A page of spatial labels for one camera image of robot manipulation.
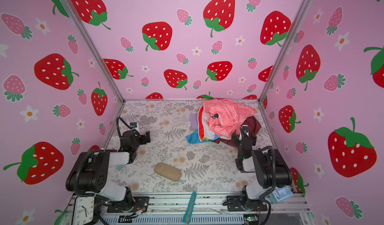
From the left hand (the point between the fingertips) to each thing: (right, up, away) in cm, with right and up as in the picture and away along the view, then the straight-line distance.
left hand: (141, 131), depth 95 cm
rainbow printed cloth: (+40, -2, +3) cm, 40 cm away
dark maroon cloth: (+75, +2, +6) cm, 75 cm away
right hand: (+65, +1, -4) cm, 66 cm away
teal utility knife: (+32, -37, -23) cm, 54 cm away
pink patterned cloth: (+54, +10, -2) cm, 55 cm away
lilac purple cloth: (+33, +8, +15) cm, 37 cm away
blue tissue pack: (+77, -28, -23) cm, 85 cm away
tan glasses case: (+20, -21, -13) cm, 31 cm away
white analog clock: (-18, -35, -25) cm, 46 cm away
